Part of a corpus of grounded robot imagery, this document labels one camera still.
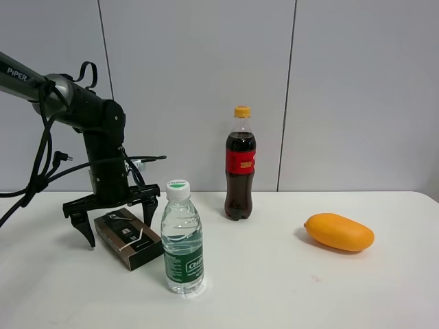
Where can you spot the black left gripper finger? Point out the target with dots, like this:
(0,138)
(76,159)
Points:
(149,207)

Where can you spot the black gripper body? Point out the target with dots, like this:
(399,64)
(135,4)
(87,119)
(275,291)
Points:
(111,189)

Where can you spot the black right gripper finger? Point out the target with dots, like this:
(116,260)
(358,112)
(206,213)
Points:
(81,223)

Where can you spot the green label water bottle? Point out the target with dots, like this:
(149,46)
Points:
(182,239)

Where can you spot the brown coffee capsule box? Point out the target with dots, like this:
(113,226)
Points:
(129,238)

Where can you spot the yellow mango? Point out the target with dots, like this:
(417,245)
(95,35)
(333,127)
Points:
(339,232)

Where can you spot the cola bottle yellow cap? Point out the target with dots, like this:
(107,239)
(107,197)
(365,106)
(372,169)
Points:
(241,148)

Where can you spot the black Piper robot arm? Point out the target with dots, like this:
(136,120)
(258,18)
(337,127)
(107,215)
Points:
(59,98)

